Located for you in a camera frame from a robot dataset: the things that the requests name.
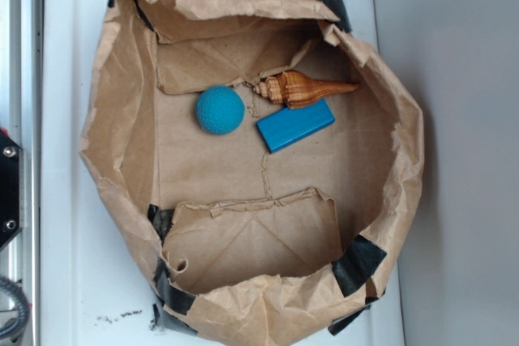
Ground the blue dimpled ball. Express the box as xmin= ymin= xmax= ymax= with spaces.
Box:
xmin=195 ymin=85 xmax=245 ymax=135

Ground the blue rectangular wooden block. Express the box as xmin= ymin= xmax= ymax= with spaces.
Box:
xmin=256 ymin=99 xmax=335 ymax=153

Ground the brown spiral seashell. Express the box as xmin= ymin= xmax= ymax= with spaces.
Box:
xmin=253 ymin=70 xmax=360 ymax=109

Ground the brown paper bag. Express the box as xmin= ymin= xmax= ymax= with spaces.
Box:
xmin=79 ymin=0 xmax=425 ymax=345

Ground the white plastic tray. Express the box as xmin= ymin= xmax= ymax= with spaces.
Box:
xmin=39 ymin=0 xmax=408 ymax=346

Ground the black metal bracket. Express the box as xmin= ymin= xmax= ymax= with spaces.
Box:
xmin=0 ymin=127 xmax=23 ymax=250

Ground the grey corrugated cable hose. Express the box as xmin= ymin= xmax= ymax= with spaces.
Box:
xmin=0 ymin=275 xmax=32 ymax=342

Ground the aluminium frame rail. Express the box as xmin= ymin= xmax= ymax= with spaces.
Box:
xmin=1 ymin=0 xmax=43 ymax=345

